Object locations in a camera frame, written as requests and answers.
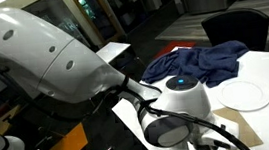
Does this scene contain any white paper sheet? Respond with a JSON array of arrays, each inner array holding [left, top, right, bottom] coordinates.
[[170, 44, 193, 53]]

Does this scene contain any grey waste bin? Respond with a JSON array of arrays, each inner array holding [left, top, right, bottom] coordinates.
[[171, 0, 186, 16]]

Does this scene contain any red floor mat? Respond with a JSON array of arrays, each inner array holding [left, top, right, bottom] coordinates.
[[152, 37, 198, 61]]

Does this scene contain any dark blue towel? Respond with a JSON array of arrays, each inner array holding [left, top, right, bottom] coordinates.
[[138, 38, 254, 96]]

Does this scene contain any wooden framed glass door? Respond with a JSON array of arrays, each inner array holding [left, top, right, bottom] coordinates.
[[67, 0, 129, 49]]

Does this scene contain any large brown paper sheet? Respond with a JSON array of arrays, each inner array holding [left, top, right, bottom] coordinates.
[[212, 103, 265, 150]]

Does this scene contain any black chair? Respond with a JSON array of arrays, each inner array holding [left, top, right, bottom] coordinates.
[[199, 5, 269, 59]]

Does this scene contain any large white plate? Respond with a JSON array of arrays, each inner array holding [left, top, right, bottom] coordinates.
[[215, 76, 269, 115]]

